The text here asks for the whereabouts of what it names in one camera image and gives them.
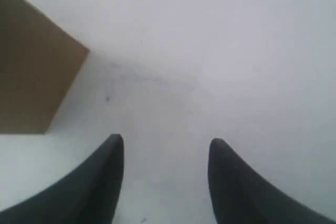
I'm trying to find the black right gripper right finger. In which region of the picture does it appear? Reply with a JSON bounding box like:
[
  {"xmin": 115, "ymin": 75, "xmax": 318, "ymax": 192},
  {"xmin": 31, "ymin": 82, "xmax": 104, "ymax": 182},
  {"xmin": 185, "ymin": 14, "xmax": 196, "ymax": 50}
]
[{"xmin": 207, "ymin": 138, "xmax": 335, "ymax": 223}]

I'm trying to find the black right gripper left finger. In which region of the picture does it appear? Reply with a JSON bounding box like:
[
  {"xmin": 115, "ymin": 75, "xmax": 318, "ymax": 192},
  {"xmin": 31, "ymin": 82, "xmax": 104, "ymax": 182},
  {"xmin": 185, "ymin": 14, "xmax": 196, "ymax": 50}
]
[{"xmin": 1, "ymin": 134, "xmax": 124, "ymax": 223}]

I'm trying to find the brown paper bag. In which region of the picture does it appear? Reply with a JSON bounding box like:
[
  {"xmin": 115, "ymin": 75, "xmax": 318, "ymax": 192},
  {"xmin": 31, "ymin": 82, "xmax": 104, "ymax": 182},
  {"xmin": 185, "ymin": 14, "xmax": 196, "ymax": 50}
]
[{"xmin": 1, "ymin": 0, "xmax": 89, "ymax": 134}]

